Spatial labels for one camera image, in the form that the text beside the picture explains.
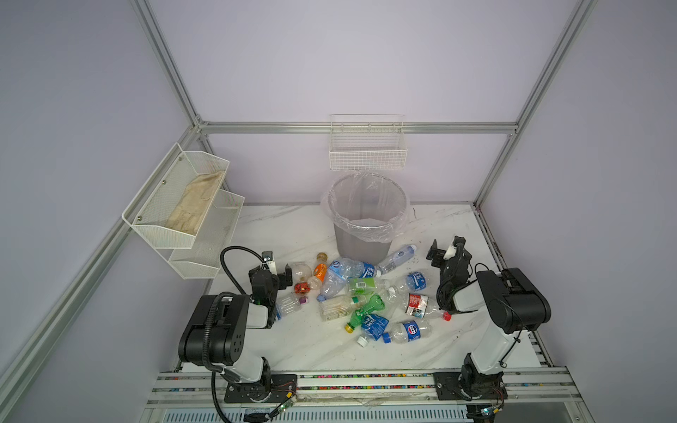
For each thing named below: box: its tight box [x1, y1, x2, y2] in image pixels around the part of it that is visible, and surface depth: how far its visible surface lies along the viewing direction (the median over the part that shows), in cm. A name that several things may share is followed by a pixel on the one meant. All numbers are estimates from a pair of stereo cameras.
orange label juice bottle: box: [313, 252, 328, 284], surface depth 95 cm
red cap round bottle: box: [291, 261, 313, 295], surface depth 94 cm
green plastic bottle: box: [344, 293, 386, 334], surface depth 85 cm
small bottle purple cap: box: [275, 294, 309, 321], surface depth 88 cm
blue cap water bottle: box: [382, 319, 433, 344], surface depth 82 cm
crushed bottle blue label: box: [316, 258, 378, 303], surface depth 94 cm
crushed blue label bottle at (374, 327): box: [357, 313, 389, 348], surface depth 82 cm
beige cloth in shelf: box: [165, 170, 225, 236], surface depth 81 cm
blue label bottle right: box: [406, 271, 428, 292], surface depth 92 cm
